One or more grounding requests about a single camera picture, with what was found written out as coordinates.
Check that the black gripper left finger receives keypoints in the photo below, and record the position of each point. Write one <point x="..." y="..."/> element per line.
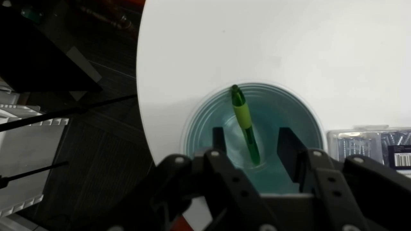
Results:
<point x="234" y="203"/>

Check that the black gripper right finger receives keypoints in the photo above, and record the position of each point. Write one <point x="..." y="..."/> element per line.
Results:
<point x="335" y="208"/>

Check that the green pen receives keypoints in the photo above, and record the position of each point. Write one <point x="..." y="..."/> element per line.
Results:
<point x="244" y="120"/>

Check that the blue plastic cup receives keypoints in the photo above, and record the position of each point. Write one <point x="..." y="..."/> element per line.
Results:
<point x="271" y="108"/>

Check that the packaged hard drive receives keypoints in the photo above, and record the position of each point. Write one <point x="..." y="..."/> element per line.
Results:
<point x="387" y="145"/>

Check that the white round table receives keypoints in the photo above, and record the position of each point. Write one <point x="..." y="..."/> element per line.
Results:
<point x="348" y="61"/>

